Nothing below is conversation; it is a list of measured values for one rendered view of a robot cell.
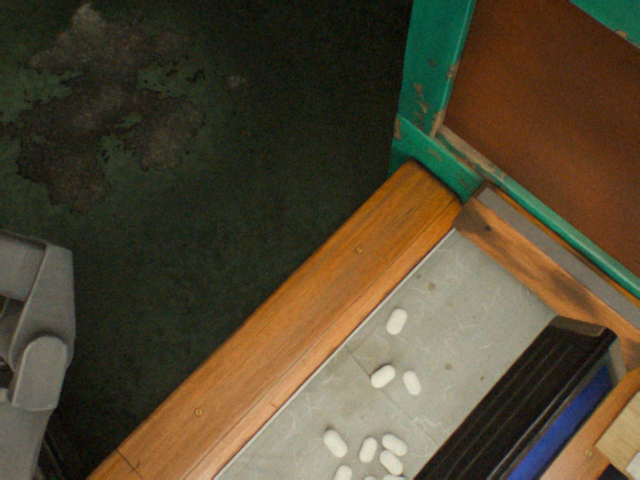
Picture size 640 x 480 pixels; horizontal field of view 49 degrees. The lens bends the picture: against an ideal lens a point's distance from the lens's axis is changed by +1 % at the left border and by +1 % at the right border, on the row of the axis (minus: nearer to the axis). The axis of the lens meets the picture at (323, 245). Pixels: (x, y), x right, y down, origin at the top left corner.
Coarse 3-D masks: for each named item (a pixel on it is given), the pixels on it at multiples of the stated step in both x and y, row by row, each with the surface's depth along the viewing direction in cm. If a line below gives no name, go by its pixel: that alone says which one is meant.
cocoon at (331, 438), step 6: (330, 432) 92; (336, 432) 93; (324, 438) 92; (330, 438) 92; (336, 438) 92; (330, 444) 92; (336, 444) 92; (342, 444) 92; (330, 450) 92; (336, 450) 92; (342, 450) 92
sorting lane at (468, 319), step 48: (432, 288) 100; (480, 288) 100; (528, 288) 100; (384, 336) 98; (432, 336) 98; (480, 336) 98; (528, 336) 98; (336, 384) 96; (432, 384) 96; (480, 384) 96; (288, 432) 94; (384, 432) 94; (432, 432) 94
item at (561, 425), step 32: (576, 320) 64; (544, 352) 64; (576, 352) 61; (608, 352) 60; (512, 384) 63; (544, 384) 60; (576, 384) 59; (608, 384) 63; (480, 416) 63; (512, 416) 60; (544, 416) 58; (576, 416) 62; (448, 448) 62; (480, 448) 59; (512, 448) 57; (544, 448) 60
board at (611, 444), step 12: (636, 396) 91; (624, 408) 91; (636, 408) 91; (624, 420) 90; (636, 420) 90; (612, 432) 90; (624, 432) 90; (636, 432) 90; (600, 444) 89; (612, 444) 89; (624, 444) 89; (636, 444) 89; (612, 456) 89; (624, 456) 89; (624, 468) 88
